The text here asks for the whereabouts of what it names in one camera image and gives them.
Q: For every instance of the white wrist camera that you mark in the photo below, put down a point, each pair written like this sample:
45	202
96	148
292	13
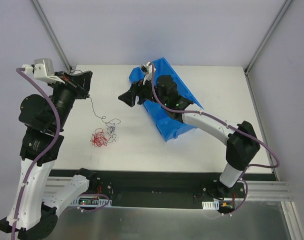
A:
147	70
42	70

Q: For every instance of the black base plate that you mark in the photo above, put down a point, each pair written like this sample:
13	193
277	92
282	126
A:
165	190

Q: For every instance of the right white cable duct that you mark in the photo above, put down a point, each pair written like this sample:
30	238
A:
210	205

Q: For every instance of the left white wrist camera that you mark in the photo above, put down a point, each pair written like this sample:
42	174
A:
42	70

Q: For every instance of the left white cable duct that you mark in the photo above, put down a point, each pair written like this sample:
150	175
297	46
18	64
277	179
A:
90	202

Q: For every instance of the left aluminium frame post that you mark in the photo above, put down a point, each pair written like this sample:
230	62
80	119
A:
51	34

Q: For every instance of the right aluminium frame post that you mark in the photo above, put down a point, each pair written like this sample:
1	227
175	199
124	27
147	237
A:
267	36

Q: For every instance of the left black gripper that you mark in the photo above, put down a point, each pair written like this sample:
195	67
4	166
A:
77	85

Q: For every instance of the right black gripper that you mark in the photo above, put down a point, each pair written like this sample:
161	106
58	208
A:
139	92

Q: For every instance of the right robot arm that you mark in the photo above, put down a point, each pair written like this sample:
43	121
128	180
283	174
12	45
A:
239	139

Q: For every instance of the aluminium frame post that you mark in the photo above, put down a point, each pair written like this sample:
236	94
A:
51	34
267	36

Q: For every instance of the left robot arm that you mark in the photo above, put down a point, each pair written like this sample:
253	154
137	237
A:
39	140

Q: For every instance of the white cable duct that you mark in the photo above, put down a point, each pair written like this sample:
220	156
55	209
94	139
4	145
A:
210	205
90	202

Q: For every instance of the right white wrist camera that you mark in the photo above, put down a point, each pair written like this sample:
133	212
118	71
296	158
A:
147	70

